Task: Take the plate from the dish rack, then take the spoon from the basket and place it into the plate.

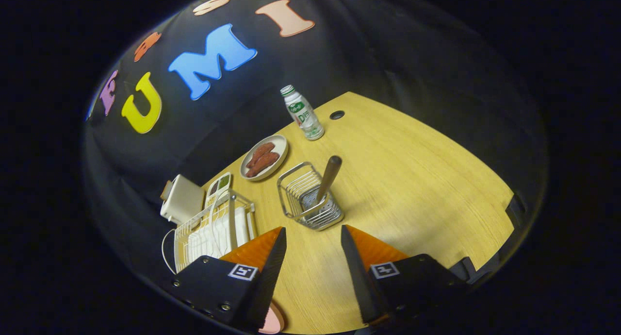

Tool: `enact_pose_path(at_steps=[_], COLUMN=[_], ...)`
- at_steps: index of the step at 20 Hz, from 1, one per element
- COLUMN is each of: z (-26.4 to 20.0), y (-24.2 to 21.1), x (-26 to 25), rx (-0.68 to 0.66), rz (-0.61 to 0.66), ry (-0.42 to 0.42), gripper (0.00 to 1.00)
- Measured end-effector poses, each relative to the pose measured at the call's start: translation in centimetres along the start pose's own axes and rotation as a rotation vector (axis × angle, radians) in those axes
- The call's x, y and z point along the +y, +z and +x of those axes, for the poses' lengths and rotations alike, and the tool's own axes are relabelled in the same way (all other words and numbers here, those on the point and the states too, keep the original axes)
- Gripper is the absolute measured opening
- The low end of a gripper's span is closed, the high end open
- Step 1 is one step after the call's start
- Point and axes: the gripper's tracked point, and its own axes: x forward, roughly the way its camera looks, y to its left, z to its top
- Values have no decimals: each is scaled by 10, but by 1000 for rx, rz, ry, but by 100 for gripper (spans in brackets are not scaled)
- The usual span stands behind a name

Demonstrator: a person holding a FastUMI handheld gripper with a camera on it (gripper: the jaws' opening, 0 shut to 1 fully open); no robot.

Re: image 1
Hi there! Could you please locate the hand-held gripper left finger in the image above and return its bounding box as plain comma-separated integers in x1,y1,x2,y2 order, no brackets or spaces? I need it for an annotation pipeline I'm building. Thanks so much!
167,227,287,333

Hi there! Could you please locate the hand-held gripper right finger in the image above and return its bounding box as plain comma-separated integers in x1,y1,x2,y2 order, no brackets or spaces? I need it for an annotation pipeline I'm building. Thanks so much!
341,224,469,325

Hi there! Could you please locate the pink plate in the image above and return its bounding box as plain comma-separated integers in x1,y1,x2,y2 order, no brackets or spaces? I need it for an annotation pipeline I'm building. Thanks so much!
260,301,286,335

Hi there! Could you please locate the metal wire basket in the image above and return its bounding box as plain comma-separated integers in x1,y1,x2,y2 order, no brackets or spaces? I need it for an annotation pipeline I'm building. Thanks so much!
277,162,344,231

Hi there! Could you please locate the white wire dish rack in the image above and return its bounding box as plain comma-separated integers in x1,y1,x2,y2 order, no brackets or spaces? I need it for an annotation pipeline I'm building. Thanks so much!
162,189,256,275

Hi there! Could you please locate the wooden handled spoon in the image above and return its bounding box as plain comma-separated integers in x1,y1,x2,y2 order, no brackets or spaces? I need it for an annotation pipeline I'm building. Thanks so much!
301,155,343,214

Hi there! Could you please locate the white divided bean dish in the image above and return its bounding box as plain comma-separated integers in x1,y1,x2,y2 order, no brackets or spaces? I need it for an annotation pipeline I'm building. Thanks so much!
205,172,232,207

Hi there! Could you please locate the beige round plate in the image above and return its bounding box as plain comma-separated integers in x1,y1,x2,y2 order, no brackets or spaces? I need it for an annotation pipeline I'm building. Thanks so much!
240,134,289,182

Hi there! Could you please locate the white drain tray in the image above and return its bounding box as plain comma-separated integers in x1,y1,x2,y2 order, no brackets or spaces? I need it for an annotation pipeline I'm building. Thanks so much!
187,206,250,265

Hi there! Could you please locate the white toaster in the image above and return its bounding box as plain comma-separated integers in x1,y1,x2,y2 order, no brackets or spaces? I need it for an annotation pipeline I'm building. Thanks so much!
160,174,206,225

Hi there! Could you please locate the white drink bottle green cap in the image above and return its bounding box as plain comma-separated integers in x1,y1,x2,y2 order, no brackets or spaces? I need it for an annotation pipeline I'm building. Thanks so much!
280,84,325,141

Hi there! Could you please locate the black backdrop cloth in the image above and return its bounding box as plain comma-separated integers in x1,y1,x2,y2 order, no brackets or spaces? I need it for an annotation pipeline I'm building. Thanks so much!
82,0,549,287

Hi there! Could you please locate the black table edge bracket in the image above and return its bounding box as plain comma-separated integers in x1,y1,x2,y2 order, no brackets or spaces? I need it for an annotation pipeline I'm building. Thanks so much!
449,256,486,285
505,194,527,229

